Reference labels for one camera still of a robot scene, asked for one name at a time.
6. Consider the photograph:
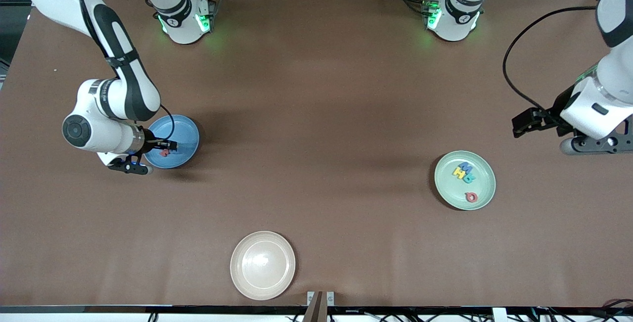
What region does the blue plate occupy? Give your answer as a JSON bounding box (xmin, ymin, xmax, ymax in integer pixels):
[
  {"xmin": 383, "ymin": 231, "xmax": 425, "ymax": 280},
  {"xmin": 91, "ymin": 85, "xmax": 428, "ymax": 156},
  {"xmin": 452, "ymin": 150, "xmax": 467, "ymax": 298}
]
[{"xmin": 144, "ymin": 115, "xmax": 201, "ymax": 169}]

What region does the beige plate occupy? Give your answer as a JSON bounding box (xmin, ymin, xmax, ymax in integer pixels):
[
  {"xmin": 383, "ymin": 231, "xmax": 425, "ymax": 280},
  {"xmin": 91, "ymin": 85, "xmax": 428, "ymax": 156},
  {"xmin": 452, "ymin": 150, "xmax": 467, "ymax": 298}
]
[{"xmin": 230, "ymin": 231, "xmax": 297, "ymax": 301}]

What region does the mint green plate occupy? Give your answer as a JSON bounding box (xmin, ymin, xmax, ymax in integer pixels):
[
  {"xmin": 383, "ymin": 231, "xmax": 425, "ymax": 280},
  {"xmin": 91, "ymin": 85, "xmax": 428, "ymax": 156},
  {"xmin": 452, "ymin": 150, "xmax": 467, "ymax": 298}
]
[{"xmin": 434, "ymin": 150, "xmax": 497, "ymax": 211}]

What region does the table edge rail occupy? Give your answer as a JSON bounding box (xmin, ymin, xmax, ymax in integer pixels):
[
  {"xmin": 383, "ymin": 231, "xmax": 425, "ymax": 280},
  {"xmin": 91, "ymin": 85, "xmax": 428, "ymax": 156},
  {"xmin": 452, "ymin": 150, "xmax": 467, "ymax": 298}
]
[{"xmin": 0, "ymin": 305, "xmax": 633, "ymax": 322}]

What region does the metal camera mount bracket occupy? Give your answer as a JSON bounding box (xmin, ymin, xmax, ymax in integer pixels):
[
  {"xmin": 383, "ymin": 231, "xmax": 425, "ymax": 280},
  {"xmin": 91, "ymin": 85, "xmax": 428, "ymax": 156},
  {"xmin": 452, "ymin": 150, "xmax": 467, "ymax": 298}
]
[{"xmin": 307, "ymin": 291, "xmax": 335, "ymax": 322}]

